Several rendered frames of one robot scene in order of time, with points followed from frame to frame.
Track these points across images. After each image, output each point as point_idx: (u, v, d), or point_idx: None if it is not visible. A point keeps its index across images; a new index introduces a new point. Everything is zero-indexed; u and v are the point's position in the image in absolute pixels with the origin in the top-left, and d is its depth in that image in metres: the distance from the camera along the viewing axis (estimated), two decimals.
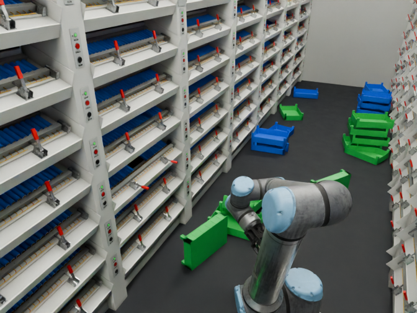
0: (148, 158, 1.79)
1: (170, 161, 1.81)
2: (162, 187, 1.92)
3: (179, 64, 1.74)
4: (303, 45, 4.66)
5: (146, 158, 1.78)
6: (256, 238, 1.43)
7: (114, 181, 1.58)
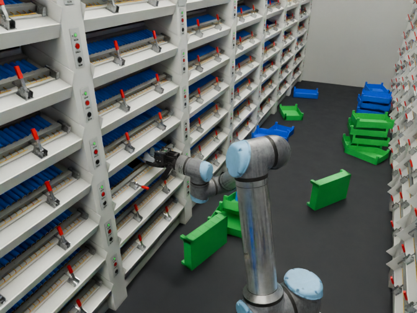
0: None
1: None
2: (162, 187, 1.92)
3: (179, 64, 1.74)
4: (303, 45, 4.66)
5: None
6: (163, 153, 1.66)
7: (114, 181, 1.58)
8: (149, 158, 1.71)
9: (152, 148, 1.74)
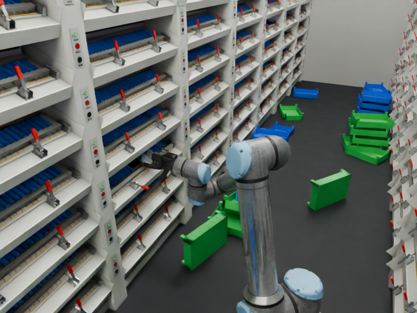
0: None
1: None
2: (162, 187, 1.92)
3: (179, 64, 1.74)
4: (303, 45, 4.66)
5: None
6: (161, 154, 1.64)
7: (114, 181, 1.58)
8: (146, 159, 1.69)
9: (149, 149, 1.72)
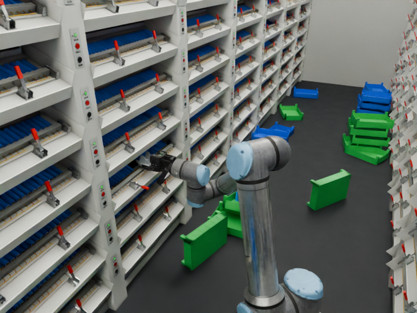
0: None
1: None
2: (162, 187, 1.92)
3: (179, 64, 1.74)
4: (303, 45, 4.66)
5: None
6: (159, 156, 1.63)
7: (114, 181, 1.58)
8: (144, 162, 1.68)
9: (147, 151, 1.71)
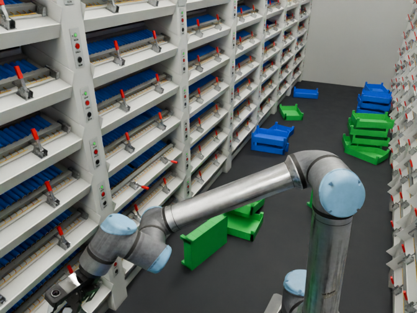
0: (148, 158, 1.79)
1: (170, 161, 1.81)
2: (162, 187, 1.92)
3: (179, 64, 1.74)
4: (303, 45, 4.66)
5: (146, 158, 1.78)
6: None
7: (114, 181, 1.58)
8: None
9: None
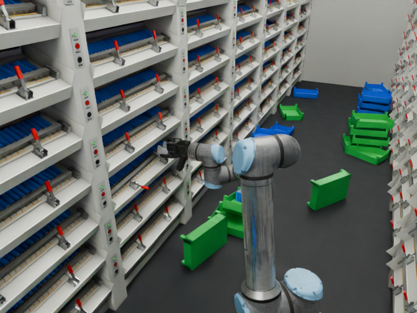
0: (146, 156, 1.79)
1: None
2: (162, 187, 1.92)
3: (179, 64, 1.74)
4: (303, 45, 4.66)
5: (144, 157, 1.78)
6: (175, 143, 1.72)
7: (113, 181, 1.58)
8: (162, 151, 1.77)
9: (164, 141, 1.81)
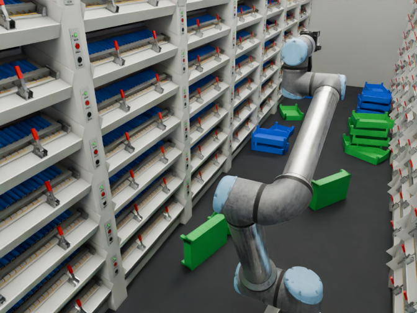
0: (146, 156, 1.79)
1: (162, 153, 1.81)
2: (162, 187, 1.92)
3: (179, 64, 1.74)
4: None
5: (143, 156, 1.78)
6: (303, 31, 1.42)
7: (111, 179, 1.58)
8: None
9: (318, 34, 1.49)
